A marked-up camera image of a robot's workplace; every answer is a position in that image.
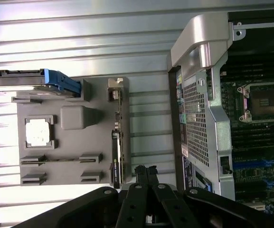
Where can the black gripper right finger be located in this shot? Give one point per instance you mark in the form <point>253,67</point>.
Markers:
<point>170,206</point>

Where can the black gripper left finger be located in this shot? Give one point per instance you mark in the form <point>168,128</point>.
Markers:
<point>132,206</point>

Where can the grey plastic parts rack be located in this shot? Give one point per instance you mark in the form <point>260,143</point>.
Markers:
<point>79,142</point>

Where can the blue expansion slot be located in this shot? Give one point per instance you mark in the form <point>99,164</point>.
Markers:
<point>246,164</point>

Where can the black and silver PC case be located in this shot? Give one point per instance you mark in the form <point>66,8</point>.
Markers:
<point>198,118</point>

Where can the green motherboard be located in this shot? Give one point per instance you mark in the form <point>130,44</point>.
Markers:
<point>250,152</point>

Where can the silver CPU chip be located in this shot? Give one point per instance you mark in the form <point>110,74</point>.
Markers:
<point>38,130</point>

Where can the CPU socket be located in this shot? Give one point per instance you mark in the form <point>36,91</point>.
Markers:
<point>262,102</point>

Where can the hard disk in blue caddy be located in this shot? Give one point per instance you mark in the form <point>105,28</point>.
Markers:
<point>15,79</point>

